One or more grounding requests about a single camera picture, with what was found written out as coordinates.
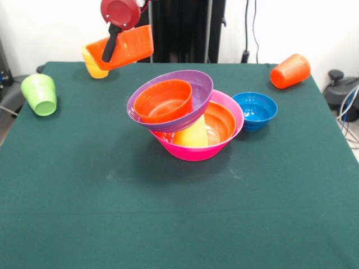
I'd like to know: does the yellow plastic cup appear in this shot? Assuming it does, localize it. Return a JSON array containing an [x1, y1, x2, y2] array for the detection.
[[173, 114, 209, 149], [81, 46, 110, 80]]

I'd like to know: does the blue plastic bowl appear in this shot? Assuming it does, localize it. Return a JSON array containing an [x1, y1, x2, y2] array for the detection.
[[232, 91, 279, 132]]

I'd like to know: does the dark green table cloth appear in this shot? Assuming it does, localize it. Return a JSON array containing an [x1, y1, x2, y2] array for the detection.
[[0, 61, 359, 269]]

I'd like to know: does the black chair base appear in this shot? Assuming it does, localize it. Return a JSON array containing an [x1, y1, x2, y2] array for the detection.
[[0, 74, 37, 113], [322, 69, 359, 123]]

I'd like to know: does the orange plastic cup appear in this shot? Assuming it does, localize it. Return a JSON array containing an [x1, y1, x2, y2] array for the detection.
[[270, 53, 311, 90]]

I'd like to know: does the green plastic cup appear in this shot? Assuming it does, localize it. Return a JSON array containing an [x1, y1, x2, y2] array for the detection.
[[20, 73, 58, 117]]

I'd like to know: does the black hanging wall cable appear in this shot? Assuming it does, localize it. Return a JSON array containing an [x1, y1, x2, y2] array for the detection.
[[242, 0, 260, 64]]

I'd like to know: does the purple plastic bowl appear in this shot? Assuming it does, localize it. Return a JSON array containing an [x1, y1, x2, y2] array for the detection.
[[126, 69, 214, 134]]

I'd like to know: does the large pink plastic bowl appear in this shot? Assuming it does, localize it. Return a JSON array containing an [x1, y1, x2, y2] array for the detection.
[[150, 89, 245, 163]]

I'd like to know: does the small orange plastic bowl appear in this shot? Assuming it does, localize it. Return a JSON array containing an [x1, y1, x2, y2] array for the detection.
[[133, 78, 195, 125], [85, 24, 155, 71]]

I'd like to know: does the tangle of floor cables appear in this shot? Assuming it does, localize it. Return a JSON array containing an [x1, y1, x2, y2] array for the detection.
[[335, 85, 359, 149]]

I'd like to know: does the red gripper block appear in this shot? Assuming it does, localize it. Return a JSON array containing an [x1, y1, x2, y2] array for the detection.
[[100, 0, 142, 64]]

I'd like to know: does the large orange plastic bowl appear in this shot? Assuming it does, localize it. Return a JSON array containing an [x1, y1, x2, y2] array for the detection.
[[153, 100, 237, 146]]

